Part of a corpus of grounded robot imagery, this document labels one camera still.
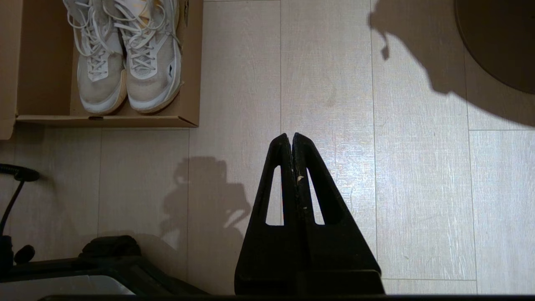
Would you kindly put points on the white sneaker orange tongue print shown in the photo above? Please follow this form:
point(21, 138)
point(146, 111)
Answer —
point(154, 88)

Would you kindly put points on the white sneaker purple tongue print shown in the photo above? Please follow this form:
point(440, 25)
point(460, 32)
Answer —
point(98, 92)

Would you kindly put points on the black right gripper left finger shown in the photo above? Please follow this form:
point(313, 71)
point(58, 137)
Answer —
point(267, 259)

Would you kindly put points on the grey and black robot base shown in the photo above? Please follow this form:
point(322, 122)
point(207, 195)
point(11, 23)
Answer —
point(108, 267)

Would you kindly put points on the brown cardboard shoe box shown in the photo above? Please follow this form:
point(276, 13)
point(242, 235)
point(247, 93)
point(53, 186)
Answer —
point(46, 62)

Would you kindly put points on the round dark brown stand base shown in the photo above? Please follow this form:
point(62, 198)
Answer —
point(501, 42)

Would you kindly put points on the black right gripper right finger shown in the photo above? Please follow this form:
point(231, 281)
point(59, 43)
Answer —
point(342, 259)

